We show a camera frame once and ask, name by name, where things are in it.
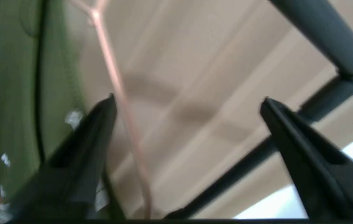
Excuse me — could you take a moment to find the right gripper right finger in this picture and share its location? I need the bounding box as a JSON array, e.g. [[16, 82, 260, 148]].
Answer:
[[259, 96, 353, 220]]

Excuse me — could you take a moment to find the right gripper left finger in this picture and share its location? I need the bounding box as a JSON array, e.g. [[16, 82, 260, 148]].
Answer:
[[7, 93, 117, 220]]

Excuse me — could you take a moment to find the green garment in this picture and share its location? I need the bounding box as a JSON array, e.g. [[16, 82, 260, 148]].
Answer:
[[0, 0, 109, 223]]

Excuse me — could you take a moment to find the pink clothes hanger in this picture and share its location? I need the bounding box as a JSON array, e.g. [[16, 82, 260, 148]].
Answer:
[[67, 0, 154, 220]]

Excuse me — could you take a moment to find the black clothes rack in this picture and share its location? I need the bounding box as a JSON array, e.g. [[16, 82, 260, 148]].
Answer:
[[163, 0, 353, 220]]

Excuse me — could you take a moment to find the beige curtain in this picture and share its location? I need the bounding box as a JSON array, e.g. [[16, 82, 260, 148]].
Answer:
[[61, 0, 353, 220]]

